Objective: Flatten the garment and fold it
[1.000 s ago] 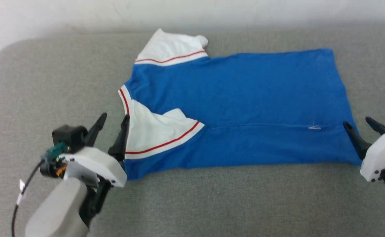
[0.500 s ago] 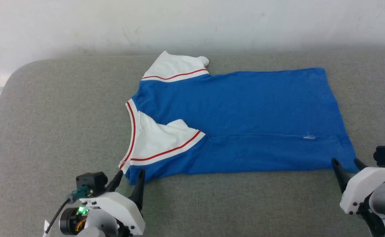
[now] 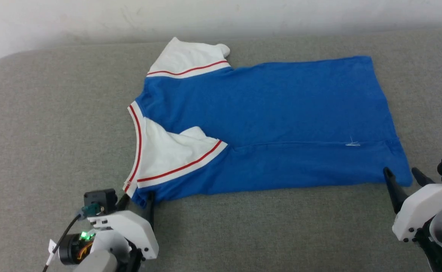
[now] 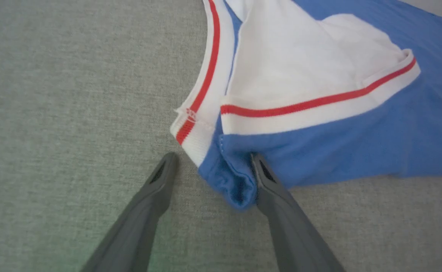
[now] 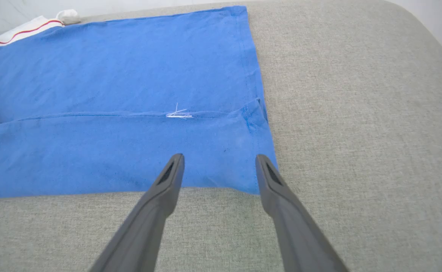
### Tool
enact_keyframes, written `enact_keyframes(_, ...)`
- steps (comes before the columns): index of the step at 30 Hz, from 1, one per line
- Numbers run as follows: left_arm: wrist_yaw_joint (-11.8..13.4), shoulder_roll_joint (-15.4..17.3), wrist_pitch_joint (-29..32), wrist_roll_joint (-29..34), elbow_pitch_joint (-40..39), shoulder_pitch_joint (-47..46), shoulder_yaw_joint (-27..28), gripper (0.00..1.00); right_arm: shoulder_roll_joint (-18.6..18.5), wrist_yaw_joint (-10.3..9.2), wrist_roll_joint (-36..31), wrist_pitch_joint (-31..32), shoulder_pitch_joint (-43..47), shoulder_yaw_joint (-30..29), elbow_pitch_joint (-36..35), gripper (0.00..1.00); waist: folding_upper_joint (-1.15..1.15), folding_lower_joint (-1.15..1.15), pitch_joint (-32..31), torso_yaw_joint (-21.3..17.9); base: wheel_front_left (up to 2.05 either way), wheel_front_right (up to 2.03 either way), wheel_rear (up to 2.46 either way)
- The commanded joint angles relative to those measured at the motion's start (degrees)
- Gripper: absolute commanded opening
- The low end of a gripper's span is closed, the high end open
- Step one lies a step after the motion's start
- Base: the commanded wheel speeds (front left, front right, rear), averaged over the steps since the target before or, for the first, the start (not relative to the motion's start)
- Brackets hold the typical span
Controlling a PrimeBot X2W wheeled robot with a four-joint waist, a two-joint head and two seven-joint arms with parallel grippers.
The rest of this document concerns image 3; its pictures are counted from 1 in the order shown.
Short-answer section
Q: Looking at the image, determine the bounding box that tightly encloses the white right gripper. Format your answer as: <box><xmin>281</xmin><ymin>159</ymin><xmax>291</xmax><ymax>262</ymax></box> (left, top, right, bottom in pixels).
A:
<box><xmin>383</xmin><ymin>167</ymin><xmax>442</xmax><ymax>242</ymax></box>

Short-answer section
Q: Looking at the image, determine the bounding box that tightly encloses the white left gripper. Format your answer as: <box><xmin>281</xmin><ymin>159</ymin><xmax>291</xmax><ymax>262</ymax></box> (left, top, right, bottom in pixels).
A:
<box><xmin>92</xmin><ymin>192</ymin><xmax>160</xmax><ymax>261</ymax></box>

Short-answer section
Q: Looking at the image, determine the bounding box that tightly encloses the blue white red-striped shirt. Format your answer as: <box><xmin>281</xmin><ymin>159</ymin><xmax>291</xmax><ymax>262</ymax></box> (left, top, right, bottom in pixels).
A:
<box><xmin>123</xmin><ymin>37</ymin><xmax>413</xmax><ymax>209</ymax></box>

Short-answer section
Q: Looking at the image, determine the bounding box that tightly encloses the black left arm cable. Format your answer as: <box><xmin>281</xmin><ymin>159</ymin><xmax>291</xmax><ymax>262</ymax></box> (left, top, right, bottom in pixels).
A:
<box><xmin>41</xmin><ymin>214</ymin><xmax>83</xmax><ymax>272</ymax></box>

